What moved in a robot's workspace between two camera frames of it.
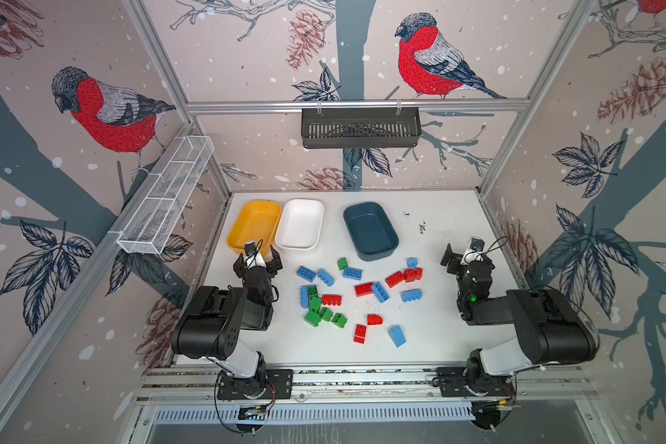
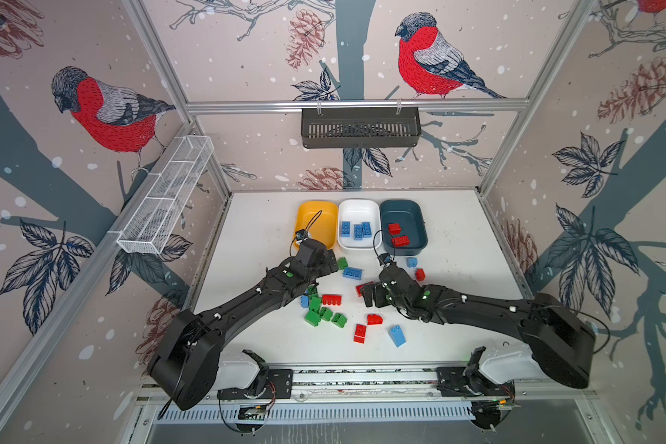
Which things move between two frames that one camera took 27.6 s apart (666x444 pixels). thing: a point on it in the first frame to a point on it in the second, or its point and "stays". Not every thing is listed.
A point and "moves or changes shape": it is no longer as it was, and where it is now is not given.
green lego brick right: x=339 y=320 stays
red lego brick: x=395 y=278 moves or changes shape
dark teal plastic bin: x=373 y=234 to x=411 y=216
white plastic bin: x=300 y=225 to x=356 y=212
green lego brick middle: x=326 y=314 stays
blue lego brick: x=352 y=273 stays
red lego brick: x=363 y=289 stays
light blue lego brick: x=326 y=278 to x=358 y=232
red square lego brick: x=413 y=274 to x=394 y=228
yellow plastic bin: x=254 y=221 to x=324 y=229
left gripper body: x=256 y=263 to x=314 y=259
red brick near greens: x=331 y=300 stays
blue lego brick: x=380 y=292 moves or changes shape
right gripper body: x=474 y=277 to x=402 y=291
